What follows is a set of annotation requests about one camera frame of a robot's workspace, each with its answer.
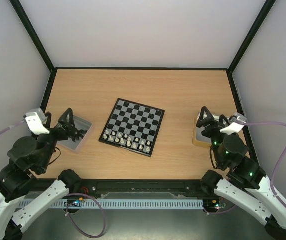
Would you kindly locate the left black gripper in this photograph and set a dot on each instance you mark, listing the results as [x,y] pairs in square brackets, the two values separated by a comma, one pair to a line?
[65,134]

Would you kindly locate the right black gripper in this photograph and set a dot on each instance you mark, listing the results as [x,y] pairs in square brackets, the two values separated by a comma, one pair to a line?
[210,127]

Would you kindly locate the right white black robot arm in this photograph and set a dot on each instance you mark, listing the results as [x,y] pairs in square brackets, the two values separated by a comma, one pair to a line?
[238,178]

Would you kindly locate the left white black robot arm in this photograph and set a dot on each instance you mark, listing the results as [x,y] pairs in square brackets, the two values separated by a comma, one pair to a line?
[30,157]

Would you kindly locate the pile of black chess pieces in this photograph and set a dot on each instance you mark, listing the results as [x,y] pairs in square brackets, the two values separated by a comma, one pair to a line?
[77,134]

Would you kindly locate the right metal tray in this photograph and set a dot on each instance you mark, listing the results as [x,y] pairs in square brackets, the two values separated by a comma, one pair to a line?
[199,138]

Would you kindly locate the black and grey chessboard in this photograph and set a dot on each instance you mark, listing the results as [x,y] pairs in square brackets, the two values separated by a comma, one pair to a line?
[136,120]

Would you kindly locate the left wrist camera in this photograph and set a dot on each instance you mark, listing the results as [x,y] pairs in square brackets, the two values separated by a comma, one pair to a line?
[35,120]

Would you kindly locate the black aluminium frame rail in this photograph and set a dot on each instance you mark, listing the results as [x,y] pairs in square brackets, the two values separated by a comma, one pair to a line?
[143,186]

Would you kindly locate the light blue cable duct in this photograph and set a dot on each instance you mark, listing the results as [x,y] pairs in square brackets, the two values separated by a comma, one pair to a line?
[131,204]

